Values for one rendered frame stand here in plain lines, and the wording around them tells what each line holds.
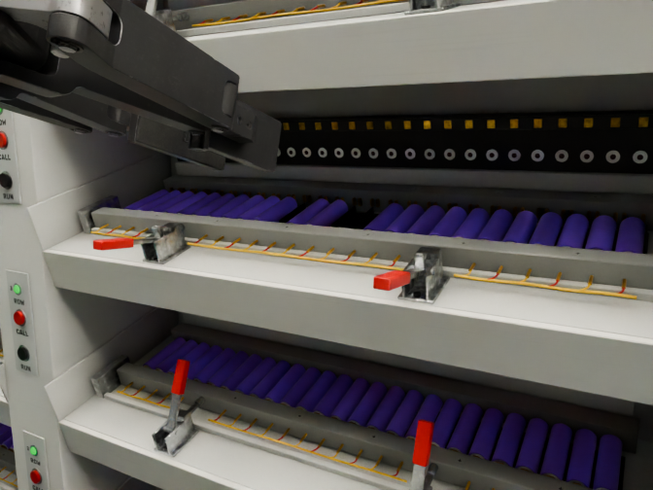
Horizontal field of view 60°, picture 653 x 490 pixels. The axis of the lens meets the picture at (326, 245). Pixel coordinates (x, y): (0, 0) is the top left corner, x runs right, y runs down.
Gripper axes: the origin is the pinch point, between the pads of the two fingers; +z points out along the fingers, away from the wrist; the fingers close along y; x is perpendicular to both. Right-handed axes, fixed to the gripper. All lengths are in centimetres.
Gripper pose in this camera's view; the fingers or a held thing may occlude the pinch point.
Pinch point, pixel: (211, 131)
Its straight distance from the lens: 32.6
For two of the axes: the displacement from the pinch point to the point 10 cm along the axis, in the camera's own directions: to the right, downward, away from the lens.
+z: 4.8, 1.1, 8.7
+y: -8.7, -0.9, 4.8
